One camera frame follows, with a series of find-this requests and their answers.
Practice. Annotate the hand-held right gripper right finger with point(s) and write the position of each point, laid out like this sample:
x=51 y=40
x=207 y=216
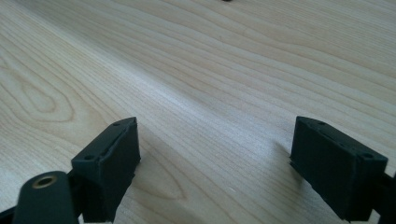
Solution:
x=336 y=168

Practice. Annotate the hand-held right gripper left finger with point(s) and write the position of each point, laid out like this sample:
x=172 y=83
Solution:
x=107 y=168

